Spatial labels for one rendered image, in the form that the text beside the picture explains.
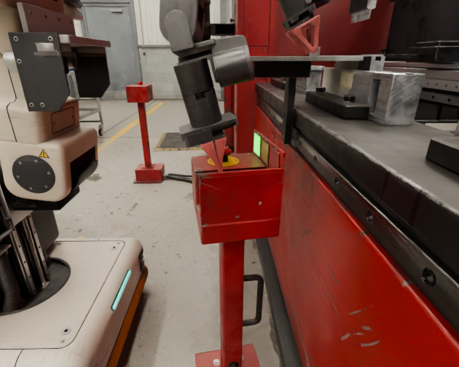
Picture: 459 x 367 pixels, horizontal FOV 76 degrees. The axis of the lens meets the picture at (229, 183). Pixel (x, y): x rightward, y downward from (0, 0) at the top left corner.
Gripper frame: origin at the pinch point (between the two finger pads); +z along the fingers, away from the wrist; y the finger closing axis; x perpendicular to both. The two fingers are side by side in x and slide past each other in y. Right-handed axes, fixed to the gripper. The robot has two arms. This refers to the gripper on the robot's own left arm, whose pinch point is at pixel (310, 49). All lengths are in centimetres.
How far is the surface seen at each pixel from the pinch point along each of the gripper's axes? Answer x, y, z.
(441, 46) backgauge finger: -26.7, -5.5, 13.7
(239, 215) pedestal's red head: 31.7, -33.1, 17.2
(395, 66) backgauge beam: -28.4, 21.3, 20.3
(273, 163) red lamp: 21.4, -28.0, 12.7
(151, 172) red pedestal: 117, 154, 40
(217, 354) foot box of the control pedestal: 65, -17, 67
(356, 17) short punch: -13.2, 1.0, -1.3
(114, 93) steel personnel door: 302, 706, -71
